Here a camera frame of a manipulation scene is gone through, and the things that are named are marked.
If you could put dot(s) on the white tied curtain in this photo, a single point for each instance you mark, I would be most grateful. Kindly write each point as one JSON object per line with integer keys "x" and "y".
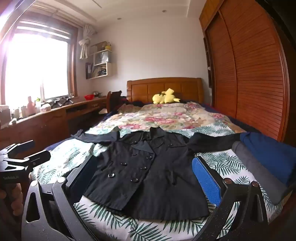
{"x": 84, "y": 44}

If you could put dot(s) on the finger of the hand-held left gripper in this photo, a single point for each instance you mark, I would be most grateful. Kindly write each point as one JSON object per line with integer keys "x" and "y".
{"x": 38, "y": 156}
{"x": 22, "y": 146}

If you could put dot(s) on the red bowl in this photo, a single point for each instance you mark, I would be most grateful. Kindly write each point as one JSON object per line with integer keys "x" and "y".
{"x": 89, "y": 97}

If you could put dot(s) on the wooden slatted wardrobe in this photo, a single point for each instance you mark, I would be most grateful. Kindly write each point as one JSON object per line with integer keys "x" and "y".
{"x": 249, "y": 69}

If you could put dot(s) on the long wooden desk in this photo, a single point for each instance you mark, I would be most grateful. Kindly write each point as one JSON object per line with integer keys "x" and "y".
{"x": 46, "y": 122}

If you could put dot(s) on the leaf print bed sheet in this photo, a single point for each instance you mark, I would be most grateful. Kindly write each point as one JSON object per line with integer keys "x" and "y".
{"x": 69, "y": 153}

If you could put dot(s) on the grey folded garment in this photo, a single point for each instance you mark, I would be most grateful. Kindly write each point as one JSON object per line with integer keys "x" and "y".
{"x": 259, "y": 180}

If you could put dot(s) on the wooden bed headboard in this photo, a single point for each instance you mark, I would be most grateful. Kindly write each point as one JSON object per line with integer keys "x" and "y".
{"x": 143, "y": 89}

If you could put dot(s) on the white wall shelf unit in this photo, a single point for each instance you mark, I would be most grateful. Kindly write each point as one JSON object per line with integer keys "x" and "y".
{"x": 111, "y": 69}

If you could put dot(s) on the dark patterned cloth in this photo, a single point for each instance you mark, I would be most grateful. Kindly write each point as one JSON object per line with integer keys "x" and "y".
{"x": 59, "y": 102}

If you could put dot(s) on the floral blanket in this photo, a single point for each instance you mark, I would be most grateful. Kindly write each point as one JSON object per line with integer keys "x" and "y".
{"x": 166, "y": 118}

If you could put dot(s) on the window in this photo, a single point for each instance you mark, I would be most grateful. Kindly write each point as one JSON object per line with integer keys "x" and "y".
{"x": 34, "y": 64}

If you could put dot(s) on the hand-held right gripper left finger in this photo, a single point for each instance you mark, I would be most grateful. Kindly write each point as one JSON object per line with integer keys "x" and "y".
{"x": 84, "y": 177}

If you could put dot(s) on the person's left hand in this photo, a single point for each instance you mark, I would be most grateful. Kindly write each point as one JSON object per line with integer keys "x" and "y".
{"x": 17, "y": 199}

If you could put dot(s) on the pink bottle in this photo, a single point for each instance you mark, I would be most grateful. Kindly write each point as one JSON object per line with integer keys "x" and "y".
{"x": 30, "y": 106}

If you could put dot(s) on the yellow plush toy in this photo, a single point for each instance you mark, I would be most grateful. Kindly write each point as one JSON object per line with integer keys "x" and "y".
{"x": 165, "y": 97}

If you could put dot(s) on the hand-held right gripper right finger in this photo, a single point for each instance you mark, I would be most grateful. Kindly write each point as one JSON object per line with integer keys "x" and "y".
{"x": 205, "y": 178}

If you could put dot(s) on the dark wooden chair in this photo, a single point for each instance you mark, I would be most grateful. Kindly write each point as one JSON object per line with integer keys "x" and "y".
{"x": 113, "y": 99}

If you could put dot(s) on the black button coat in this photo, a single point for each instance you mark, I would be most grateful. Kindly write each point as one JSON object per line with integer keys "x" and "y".
{"x": 150, "y": 173}

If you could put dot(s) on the blue folded garment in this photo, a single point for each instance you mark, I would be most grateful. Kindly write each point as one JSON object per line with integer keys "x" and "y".
{"x": 272, "y": 155}

